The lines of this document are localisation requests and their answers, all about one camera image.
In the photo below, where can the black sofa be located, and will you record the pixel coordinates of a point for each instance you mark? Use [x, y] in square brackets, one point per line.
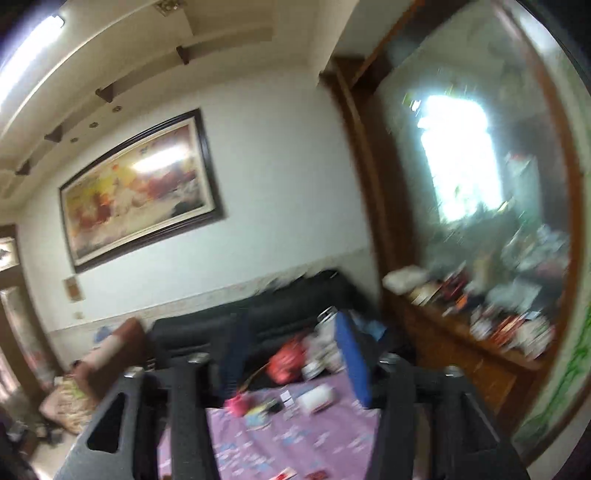
[277, 309]

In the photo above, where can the large cabinet mirror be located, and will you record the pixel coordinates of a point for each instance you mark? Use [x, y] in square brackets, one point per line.
[485, 175]

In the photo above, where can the black mug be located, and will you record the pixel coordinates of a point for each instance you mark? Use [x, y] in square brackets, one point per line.
[275, 406]

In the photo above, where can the wooden cabinet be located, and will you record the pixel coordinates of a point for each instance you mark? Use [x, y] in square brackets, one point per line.
[443, 341]

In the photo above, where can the bottle with pink knit sleeve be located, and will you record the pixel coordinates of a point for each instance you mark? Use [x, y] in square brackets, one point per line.
[238, 405]

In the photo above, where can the red and white snack packet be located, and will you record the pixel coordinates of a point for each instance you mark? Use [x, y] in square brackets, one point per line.
[282, 473]

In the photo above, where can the red plastic bag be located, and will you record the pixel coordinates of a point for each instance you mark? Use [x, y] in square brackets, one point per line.
[286, 360]

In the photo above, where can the maroon snack packet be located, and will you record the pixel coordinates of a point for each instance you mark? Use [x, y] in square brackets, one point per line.
[316, 475]

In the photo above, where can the white bundle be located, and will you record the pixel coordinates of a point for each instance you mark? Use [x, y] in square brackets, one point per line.
[406, 279]

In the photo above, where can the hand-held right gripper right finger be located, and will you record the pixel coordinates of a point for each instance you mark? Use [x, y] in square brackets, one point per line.
[353, 355]

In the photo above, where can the tan wall plaque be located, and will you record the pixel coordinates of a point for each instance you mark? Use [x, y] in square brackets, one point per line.
[72, 288]

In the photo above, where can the cabinet shelf clutter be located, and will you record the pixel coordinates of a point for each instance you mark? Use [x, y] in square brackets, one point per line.
[508, 314]

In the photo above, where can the small white box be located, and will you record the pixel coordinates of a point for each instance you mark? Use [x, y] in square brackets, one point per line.
[286, 398]

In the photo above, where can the brown and white cushion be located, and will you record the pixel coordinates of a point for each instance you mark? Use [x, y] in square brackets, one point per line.
[120, 346]

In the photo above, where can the purple floral tablecloth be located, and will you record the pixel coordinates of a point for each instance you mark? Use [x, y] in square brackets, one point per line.
[295, 438]

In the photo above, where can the wooden door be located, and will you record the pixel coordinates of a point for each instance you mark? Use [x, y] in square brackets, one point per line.
[18, 323]

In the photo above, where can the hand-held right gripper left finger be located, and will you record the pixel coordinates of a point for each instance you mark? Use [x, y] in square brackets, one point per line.
[191, 415]

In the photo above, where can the floral cushion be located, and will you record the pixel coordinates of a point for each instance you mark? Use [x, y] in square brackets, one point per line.
[64, 401]

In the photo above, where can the white plastic jar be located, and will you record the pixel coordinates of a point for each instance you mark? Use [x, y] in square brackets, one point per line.
[316, 398]

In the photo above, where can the blue cloth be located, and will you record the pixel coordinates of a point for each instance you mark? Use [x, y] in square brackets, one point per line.
[371, 330]

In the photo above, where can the framed wall painting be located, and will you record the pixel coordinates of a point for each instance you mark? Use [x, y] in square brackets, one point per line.
[138, 189]

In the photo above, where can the ceiling tube light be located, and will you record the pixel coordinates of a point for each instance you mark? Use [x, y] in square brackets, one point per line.
[27, 55]

